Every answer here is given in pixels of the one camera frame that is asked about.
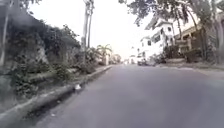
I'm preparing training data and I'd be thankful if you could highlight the small palm tree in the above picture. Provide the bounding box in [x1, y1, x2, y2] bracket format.
[96, 43, 114, 66]

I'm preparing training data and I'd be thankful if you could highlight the vehicle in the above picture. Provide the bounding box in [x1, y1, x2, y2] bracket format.
[137, 57, 150, 67]

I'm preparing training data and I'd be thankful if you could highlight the tall bare tree trunk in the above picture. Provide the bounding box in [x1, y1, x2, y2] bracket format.
[80, 0, 96, 58]

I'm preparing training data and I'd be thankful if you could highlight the grey asphalt road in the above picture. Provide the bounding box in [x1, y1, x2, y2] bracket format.
[23, 63, 224, 128]

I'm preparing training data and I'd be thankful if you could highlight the white building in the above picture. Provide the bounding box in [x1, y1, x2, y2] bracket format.
[137, 20, 176, 64]

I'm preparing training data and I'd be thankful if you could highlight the grey concrete kerb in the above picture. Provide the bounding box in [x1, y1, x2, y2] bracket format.
[0, 64, 114, 128]

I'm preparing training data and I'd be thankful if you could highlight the overgrown stone wall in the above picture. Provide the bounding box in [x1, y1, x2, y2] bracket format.
[0, 6, 82, 111]

